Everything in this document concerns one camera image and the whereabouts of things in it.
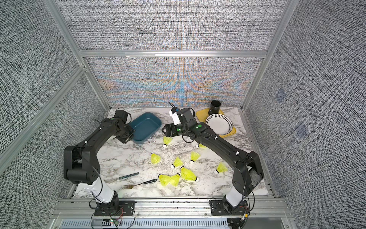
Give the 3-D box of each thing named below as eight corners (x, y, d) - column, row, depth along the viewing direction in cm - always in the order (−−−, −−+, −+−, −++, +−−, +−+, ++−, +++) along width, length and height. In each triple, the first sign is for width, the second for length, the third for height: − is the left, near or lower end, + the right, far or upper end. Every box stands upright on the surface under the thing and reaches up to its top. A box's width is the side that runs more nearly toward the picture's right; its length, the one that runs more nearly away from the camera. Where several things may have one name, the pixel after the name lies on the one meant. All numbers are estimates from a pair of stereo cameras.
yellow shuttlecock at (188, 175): (179, 176, 86) (178, 174, 84) (181, 169, 89) (181, 167, 87) (198, 182, 84) (198, 181, 81) (199, 175, 87) (200, 173, 84)
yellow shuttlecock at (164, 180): (155, 182, 84) (154, 181, 82) (159, 174, 87) (158, 172, 85) (168, 187, 82) (168, 186, 80) (171, 178, 85) (171, 177, 84)
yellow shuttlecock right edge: (216, 174, 87) (217, 171, 84) (213, 166, 90) (214, 163, 87) (226, 171, 88) (228, 169, 85) (222, 164, 91) (224, 161, 88)
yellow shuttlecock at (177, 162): (170, 166, 90) (170, 163, 86) (177, 159, 93) (177, 156, 89) (175, 171, 88) (175, 168, 84) (182, 164, 91) (182, 161, 87)
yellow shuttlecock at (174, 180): (167, 184, 83) (167, 183, 81) (172, 171, 88) (172, 169, 86) (177, 187, 82) (177, 186, 80) (181, 173, 87) (181, 172, 85)
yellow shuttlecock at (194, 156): (186, 159, 93) (186, 156, 89) (192, 152, 96) (193, 149, 92) (192, 164, 91) (192, 161, 87) (198, 157, 94) (199, 154, 90)
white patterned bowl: (222, 138, 103) (223, 135, 100) (204, 121, 113) (205, 118, 110) (236, 128, 109) (237, 125, 106) (217, 113, 118) (218, 110, 115)
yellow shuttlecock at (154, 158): (147, 159, 93) (146, 157, 91) (153, 153, 96) (152, 151, 94) (156, 165, 90) (155, 164, 89) (161, 159, 93) (161, 157, 91)
